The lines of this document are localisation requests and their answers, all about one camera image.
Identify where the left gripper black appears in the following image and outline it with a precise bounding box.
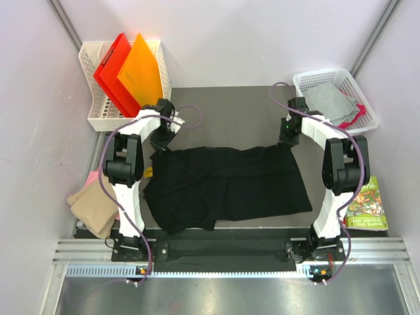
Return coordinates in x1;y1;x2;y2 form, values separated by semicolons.
148;125;177;155

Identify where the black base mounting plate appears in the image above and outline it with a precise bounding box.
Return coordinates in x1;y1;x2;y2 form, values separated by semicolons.
111;228;345;273

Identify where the white camera on left wrist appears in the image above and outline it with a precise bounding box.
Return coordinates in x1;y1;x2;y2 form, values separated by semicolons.
169;112;185;134

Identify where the pink folded t-shirt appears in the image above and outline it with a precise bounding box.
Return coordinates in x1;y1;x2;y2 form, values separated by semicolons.
84;169;120;221

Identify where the black t-shirt with flower print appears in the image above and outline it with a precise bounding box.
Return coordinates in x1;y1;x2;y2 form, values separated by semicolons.
144;145;312;234

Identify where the white file organiser tray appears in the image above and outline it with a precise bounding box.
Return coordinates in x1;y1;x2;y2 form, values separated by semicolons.
79;34;171;132

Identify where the aluminium frame rail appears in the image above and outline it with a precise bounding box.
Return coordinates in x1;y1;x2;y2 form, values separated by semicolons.
52;238;410;279

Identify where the beige folded t-shirt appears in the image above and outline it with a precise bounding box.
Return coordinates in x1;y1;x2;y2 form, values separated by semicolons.
67;187;115;239

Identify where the white perforated basket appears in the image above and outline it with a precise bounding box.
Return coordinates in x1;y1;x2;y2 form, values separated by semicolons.
293;68;379;135

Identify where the green children's book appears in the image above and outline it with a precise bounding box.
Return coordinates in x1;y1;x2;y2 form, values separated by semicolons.
343;175;389;231

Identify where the red plastic folder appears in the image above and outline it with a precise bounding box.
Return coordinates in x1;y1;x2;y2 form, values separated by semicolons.
93;33;140;117

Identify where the grey folded t-shirt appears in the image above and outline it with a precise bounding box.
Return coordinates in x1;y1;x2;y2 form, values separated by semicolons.
303;82;358;126

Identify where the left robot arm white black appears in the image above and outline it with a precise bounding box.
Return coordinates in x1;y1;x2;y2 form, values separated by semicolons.
100;98;184;262

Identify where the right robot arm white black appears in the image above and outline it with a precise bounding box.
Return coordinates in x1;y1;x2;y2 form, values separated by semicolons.
279;97;370;262

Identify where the orange plastic folder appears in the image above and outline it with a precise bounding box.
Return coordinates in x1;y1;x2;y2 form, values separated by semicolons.
117;33;163;107

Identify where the magenta t-shirt in basket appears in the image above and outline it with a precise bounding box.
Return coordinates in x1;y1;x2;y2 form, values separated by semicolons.
338;104;366;129

